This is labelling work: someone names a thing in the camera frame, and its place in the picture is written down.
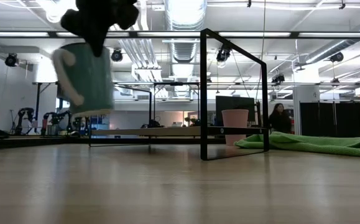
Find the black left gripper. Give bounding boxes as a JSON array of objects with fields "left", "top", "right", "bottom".
[{"left": 60, "top": 0, "right": 139, "bottom": 58}]

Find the green mug with white handle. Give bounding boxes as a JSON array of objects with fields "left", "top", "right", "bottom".
[{"left": 52, "top": 42, "right": 116, "bottom": 118}]

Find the pink plastic cup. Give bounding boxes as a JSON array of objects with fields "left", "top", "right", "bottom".
[{"left": 221, "top": 108, "right": 250, "bottom": 147}]

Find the black metal shelf wooden board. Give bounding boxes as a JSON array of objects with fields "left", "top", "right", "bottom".
[{"left": 88, "top": 28, "right": 270, "bottom": 162}]

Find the black computer monitor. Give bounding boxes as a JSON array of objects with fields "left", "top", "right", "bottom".
[{"left": 215, "top": 95, "right": 257, "bottom": 123}]

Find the person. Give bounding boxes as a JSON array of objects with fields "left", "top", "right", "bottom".
[{"left": 268, "top": 103, "right": 293, "bottom": 135}]

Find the green microfibre cloth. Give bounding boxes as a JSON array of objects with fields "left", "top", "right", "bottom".
[{"left": 234, "top": 131, "right": 360, "bottom": 159}]

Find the black partition curtain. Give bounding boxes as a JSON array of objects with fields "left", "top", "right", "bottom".
[{"left": 300, "top": 100, "right": 360, "bottom": 138}]

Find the black ceiling-mounted camera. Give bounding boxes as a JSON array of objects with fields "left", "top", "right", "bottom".
[
  {"left": 4, "top": 52, "right": 20, "bottom": 68},
  {"left": 216, "top": 45, "right": 232, "bottom": 63},
  {"left": 111, "top": 49, "right": 124, "bottom": 63},
  {"left": 329, "top": 51, "right": 344, "bottom": 63}
]

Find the black overhead frame beam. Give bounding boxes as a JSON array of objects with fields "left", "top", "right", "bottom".
[{"left": 0, "top": 30, "right": 360, "bottom": 40}]

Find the silver ceiling air duct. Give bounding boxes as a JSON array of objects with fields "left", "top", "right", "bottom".
[{"left": 163, "top": 0, "right": 208, "bottom": 97}]

